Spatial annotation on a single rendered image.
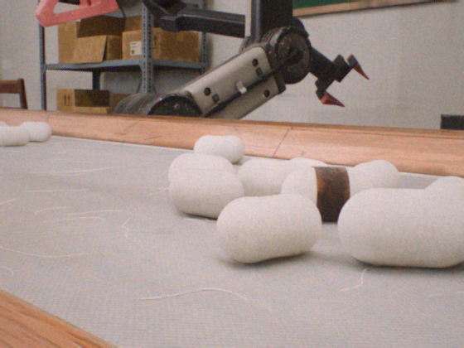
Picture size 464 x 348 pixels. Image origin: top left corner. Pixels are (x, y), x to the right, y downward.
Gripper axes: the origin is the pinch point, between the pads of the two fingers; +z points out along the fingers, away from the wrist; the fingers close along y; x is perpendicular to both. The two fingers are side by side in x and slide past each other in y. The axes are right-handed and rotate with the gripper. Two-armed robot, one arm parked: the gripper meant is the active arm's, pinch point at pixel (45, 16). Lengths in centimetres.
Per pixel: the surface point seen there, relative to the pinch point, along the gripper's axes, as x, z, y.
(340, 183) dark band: 0.8, 16.6, 40.1
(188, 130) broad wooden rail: 11.6, 2.7, 14.4
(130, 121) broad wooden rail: 11.5, 1.9, 5.4
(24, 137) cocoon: 5.7, 11.2, 4.3
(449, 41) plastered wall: 109, -162, -31
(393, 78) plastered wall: 121, -154, -54
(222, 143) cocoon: 7.2, 8.5, 25.1
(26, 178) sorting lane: 0.3, 19.2, 22.2
